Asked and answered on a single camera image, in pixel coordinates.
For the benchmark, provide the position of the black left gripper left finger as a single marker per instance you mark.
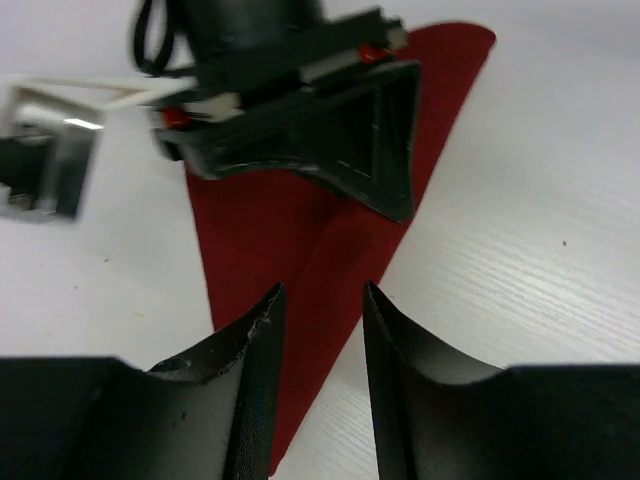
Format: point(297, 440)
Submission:
point(208, 412)

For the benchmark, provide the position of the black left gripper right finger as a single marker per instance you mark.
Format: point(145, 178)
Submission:
point(439, 413)

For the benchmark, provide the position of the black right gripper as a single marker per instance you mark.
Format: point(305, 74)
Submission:
point(281, 87)

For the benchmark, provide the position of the dark red cloth napkin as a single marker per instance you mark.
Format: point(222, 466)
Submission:
point(259, 229)

